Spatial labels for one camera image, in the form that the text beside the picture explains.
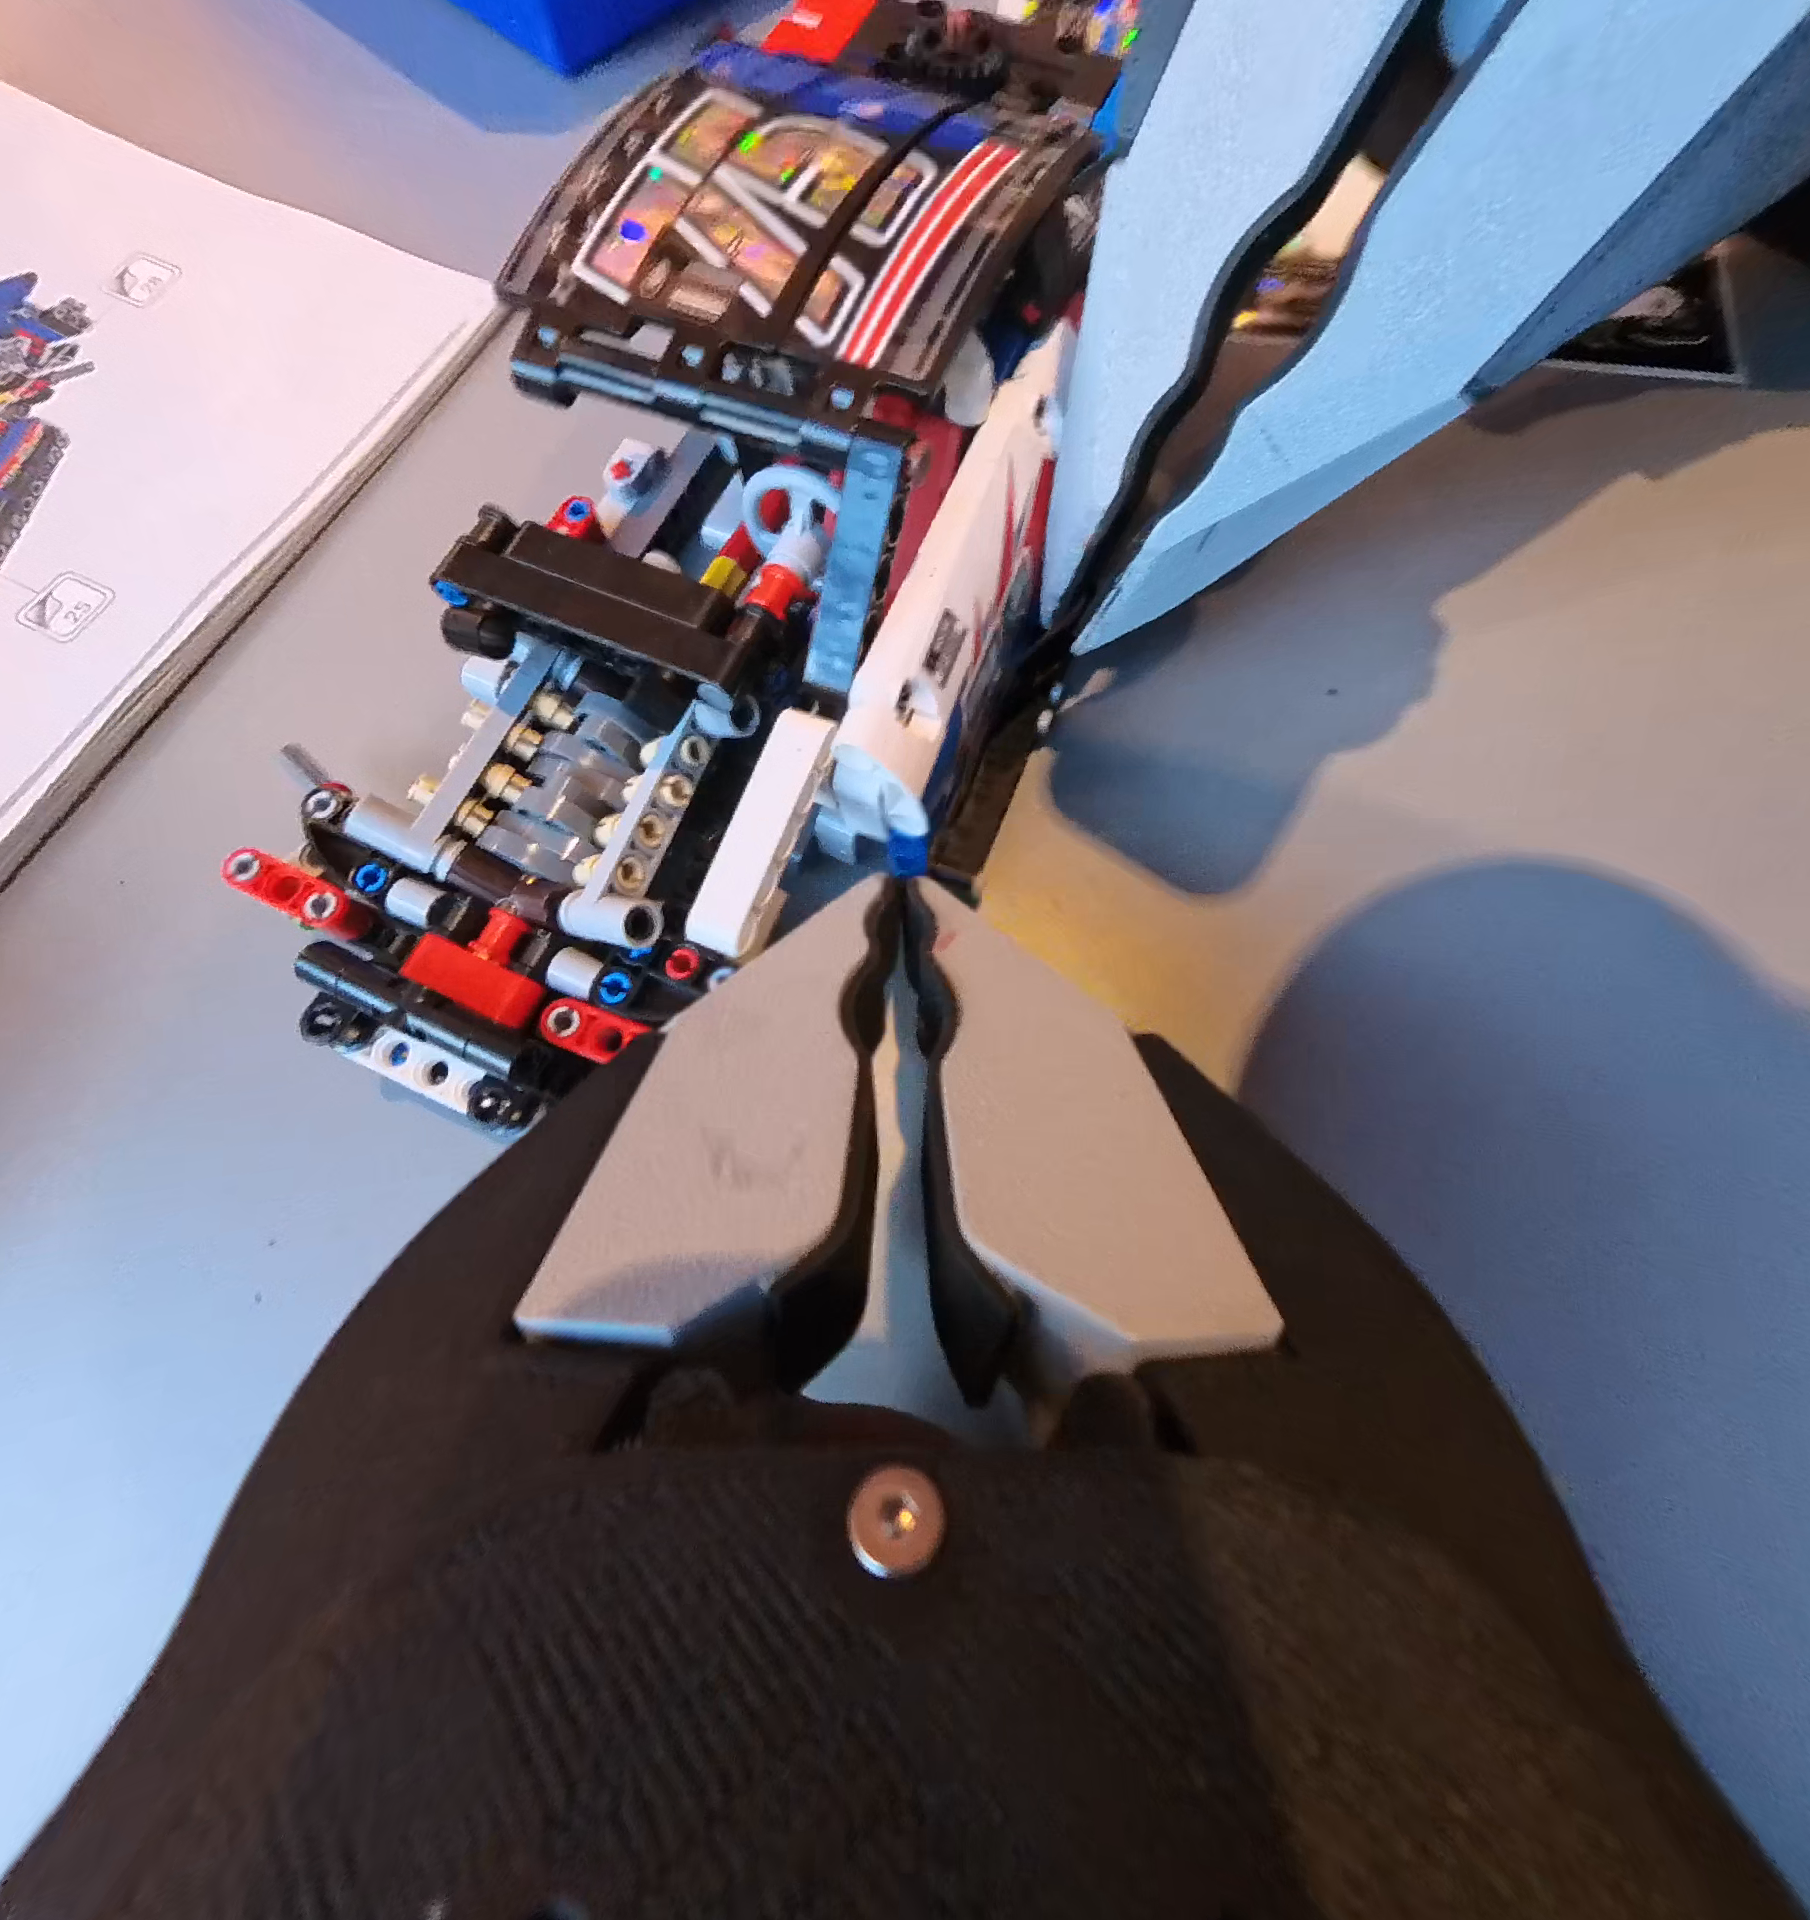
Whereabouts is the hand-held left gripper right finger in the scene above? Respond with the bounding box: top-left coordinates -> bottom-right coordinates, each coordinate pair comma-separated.
903,879 -> 1284,1408

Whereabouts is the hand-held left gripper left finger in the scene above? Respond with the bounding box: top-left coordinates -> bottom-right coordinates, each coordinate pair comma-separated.
514,873 -> 903,1394

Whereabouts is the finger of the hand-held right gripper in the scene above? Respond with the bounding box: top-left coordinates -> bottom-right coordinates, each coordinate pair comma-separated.
1071,0 -> 1810,657
1046,0 -> 1429,636

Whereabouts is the holographic sticker sheet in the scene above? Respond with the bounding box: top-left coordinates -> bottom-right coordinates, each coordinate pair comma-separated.
1234,142 -> 1747,384

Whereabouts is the toy brick race car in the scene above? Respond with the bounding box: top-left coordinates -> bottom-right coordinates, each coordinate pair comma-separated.
221,0 -> 1133,1131

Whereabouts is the grey desk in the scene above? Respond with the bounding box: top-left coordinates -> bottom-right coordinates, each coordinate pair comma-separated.
0,0 -> 1810,1920

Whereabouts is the blue plastic bin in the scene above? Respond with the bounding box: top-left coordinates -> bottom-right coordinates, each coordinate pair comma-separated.
296,0 -> 780,78

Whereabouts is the open instruction booklet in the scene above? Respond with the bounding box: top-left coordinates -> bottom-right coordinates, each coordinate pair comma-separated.
0,60 -> 506,947

